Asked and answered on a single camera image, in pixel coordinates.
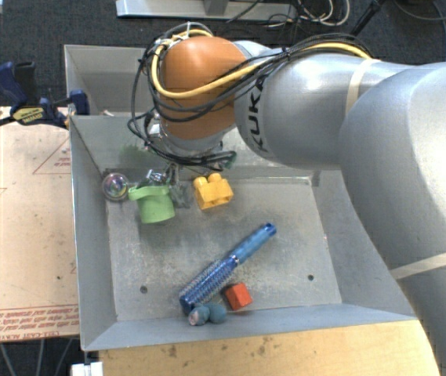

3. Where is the blue hairbrush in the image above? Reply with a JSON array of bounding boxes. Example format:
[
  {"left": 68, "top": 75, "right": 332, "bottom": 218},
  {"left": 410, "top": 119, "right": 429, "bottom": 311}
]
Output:
[{"left": 178, "top": 222, "right": 278, "bottom": 316}]

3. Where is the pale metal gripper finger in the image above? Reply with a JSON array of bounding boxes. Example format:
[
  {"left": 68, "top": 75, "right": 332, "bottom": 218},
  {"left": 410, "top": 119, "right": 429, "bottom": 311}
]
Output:
[
  {"left": 169, "top": 182, "right": 190, "bottom": 210},
  {"left": 144, "top": 168, "right": 165, "bottom": 190}
]

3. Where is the light green plastic cup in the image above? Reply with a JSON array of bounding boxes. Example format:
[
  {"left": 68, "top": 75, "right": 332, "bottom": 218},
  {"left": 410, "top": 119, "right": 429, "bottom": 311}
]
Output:
[{"left": 127, "top": 183, "right": 177, "bottom": 225}]

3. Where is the red-orange small block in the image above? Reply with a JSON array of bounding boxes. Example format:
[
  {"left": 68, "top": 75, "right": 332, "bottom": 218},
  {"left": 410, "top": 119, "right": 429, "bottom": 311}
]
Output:
[{"left": 222, "top": 281, "right": 255, "bottom": 313}]

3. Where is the clear iridescent ball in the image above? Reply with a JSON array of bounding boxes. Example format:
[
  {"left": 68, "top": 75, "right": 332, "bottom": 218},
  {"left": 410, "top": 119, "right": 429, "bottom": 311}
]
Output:
[{"left": 101, "top": 172, "right": 130, "bottom": 203}]

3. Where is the yellow toy brick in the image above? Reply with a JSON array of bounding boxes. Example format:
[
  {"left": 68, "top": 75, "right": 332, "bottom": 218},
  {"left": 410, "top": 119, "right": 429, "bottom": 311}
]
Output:
[{"left": 191, "top": 172, "right": 235, "bottom": 212}]

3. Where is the brown cardboard board, red print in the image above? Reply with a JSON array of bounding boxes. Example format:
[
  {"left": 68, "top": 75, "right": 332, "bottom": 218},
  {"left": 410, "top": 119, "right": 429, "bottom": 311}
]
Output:
[{"left": 0, "top": 106, "right": 81, "bottom": 344}]

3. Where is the blue-green lumpy toy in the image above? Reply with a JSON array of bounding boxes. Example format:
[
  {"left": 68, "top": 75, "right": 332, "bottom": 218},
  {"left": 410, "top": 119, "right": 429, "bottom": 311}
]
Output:
[{"left": 187, "top": 302, "right": 229, "bottom": 327}]

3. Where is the grey metal bin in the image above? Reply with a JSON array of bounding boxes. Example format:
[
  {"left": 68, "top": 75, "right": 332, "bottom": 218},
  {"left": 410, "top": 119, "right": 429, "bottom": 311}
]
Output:
[{"left": 63, "top": 44, "right": 418, "bottom": 353}]

